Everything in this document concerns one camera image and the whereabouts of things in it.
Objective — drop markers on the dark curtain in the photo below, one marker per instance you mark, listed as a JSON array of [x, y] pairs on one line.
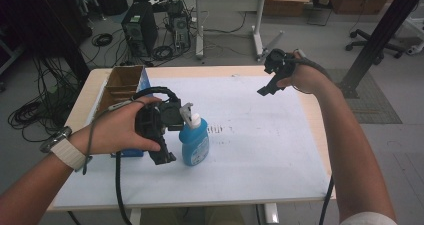
[[43, 21]]

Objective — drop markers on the blue spray bottle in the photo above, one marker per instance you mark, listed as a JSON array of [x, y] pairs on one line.
[[195, 145]]

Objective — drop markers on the metal wristwatch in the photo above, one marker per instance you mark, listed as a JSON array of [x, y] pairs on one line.
[[55, 139]]

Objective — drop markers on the person's left hand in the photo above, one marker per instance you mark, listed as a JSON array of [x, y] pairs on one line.
[[113, 128]]

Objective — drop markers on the flat cardboard box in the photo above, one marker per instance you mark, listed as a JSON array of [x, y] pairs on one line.
[[286, 5]]

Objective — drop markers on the white sleeve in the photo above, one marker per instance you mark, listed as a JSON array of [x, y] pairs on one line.
[[370, 219]]

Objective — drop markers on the black metal post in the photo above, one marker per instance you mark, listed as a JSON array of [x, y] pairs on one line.
[[383, 31]]

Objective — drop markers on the open cardboard box blue sides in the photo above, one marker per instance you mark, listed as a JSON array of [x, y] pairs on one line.
[[120, 81]]

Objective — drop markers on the large black computer tower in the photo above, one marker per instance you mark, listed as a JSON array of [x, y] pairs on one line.
[[140, 28]]

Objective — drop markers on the white wristband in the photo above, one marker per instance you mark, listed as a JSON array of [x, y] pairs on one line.
[[68, 153]]

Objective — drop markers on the black office chair base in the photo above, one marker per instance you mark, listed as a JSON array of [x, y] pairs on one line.
[[366, 43]]

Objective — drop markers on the person's right hand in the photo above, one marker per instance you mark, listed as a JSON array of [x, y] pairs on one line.
[[305, 80]]

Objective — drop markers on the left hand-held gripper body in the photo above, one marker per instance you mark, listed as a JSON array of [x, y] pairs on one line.
[[155, 120]]

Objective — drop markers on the grey floor mat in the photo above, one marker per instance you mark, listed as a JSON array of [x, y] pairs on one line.
[[373, 105]]

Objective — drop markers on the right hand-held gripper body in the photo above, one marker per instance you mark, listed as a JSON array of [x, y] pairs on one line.
[[280, 63]]

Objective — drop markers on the small black computer tower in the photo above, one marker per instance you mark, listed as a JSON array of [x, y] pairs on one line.
[[180, 31]]

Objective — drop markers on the white table leg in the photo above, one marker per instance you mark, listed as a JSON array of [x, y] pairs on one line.
[[270, 214]]

